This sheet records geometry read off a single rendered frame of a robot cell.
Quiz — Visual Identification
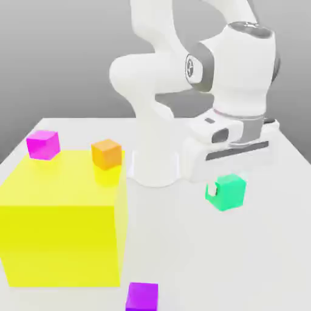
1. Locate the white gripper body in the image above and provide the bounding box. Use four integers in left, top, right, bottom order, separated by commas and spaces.
185, 123, 280, 183

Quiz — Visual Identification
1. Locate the small green cube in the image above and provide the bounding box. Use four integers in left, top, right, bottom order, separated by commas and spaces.
204, 173, 247, 212

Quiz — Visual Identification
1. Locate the small orange cube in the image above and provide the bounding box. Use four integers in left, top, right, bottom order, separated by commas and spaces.
91, 138, 123, 171

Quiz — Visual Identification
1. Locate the small purple cube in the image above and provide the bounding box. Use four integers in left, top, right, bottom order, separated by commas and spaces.
125, 281, 159, 311

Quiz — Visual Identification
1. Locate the small magenta cube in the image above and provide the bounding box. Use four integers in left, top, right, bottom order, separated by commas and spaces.
26, 130, 61, 161

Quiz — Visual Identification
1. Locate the large yellow box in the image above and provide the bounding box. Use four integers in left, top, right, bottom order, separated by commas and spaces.
0, 149, 129, 289

